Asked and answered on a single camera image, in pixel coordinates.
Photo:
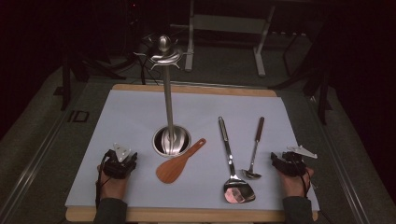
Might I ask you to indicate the black tripod stand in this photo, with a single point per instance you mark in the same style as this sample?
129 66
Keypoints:
322 93
65 81

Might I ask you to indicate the person's right hand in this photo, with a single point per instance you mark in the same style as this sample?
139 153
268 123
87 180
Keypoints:
294 186

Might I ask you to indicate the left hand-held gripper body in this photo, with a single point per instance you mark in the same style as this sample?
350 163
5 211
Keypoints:
116 166

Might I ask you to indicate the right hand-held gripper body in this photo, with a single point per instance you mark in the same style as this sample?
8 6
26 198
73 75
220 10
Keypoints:
294 165

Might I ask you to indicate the wooden rice paddle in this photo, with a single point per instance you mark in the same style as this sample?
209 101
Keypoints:
169 171

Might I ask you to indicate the steel utensil stand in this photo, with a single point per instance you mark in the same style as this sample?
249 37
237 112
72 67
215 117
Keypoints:
168 102

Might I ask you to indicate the white table mat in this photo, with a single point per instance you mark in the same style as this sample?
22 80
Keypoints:
130 118

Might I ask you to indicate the metal floor rail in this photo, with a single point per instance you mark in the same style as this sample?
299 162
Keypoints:
34 165
339 161

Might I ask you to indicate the grey metal frame stand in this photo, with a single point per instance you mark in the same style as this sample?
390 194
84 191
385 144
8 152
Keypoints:
230 24

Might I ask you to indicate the steel spatula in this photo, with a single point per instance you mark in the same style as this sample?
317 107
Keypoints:
238 191

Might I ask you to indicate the dark equipment rack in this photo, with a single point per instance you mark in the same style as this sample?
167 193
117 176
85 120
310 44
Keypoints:
134 28

